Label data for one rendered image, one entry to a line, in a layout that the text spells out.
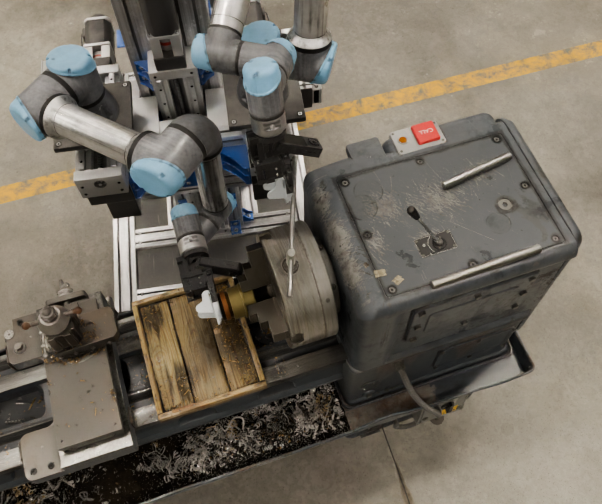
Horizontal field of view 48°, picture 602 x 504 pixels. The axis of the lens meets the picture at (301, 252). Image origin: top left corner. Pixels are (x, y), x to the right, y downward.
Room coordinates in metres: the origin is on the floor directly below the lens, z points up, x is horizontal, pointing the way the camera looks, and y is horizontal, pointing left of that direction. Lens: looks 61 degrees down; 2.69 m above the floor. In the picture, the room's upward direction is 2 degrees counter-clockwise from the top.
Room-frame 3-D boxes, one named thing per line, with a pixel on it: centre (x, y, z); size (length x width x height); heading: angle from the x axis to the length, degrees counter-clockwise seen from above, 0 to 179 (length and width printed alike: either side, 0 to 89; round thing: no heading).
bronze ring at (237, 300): (0.73, 0.17, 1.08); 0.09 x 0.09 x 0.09; 17
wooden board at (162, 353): (0.69, 0.30, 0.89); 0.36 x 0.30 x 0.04; 17
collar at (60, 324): (0.67, 0.62, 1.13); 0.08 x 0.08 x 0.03
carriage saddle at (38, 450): (0.59, 0.65, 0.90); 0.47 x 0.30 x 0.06; 17
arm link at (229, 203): (1.07, 0.24, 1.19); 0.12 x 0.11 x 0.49; 57
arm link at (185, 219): (0.97, 0.31, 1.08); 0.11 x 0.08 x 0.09; 16
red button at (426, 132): (1.12, -0.34, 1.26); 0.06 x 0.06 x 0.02; 17
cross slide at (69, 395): (0.61, 0.61, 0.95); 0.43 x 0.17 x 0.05; 17
